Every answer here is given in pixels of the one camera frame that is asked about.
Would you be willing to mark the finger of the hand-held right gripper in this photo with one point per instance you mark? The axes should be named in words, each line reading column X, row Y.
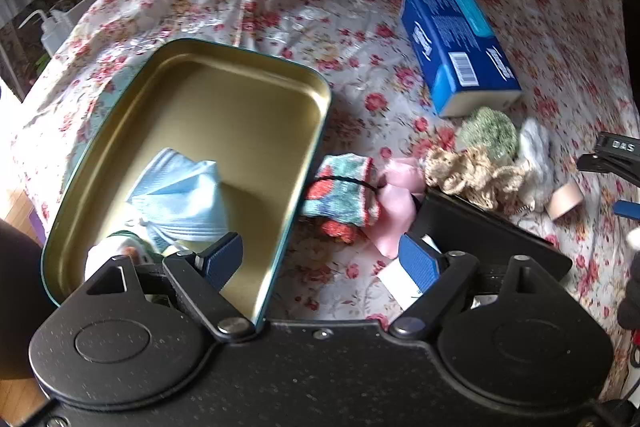
column 607, row 163
column 627, row 209

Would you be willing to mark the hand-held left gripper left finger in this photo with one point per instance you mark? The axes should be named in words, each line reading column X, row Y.
column 223, row 261

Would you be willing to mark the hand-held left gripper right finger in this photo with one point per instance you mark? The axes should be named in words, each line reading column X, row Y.
column 419, row 265

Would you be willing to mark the beige tape roll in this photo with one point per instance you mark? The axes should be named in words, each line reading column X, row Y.
column 564, row 199

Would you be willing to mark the pink cloth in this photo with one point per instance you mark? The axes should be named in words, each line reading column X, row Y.
column 397, row 202

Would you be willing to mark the blue face mask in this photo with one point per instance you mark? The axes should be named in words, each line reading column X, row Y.
column 182, row 202

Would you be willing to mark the white fluffy puff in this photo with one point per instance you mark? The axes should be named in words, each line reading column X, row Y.
column 535, row 147

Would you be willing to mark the black wallet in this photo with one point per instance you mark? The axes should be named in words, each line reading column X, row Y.
column 492, row 227

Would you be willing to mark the beige crochet cloth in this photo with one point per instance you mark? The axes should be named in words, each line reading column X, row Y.
column 462, row 174

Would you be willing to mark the floral knitted cloth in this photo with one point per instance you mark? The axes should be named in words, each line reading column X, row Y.
column 345, row 194

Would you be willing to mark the white and green soft item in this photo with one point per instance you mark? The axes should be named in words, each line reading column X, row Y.
column 117, row 252

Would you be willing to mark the green knitted pad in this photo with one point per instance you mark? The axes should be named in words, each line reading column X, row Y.
column 487, row 132

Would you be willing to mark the teal and gold tin box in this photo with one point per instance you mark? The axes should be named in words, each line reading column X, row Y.
column 225, row 117

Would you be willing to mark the white card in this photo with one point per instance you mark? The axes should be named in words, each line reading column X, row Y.
column 395, row 278

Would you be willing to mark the blue tissue pack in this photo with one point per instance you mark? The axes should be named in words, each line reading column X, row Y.
column 457, row 52

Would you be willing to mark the white squeeze bottle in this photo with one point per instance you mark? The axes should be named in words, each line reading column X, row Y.
column 50, row 34

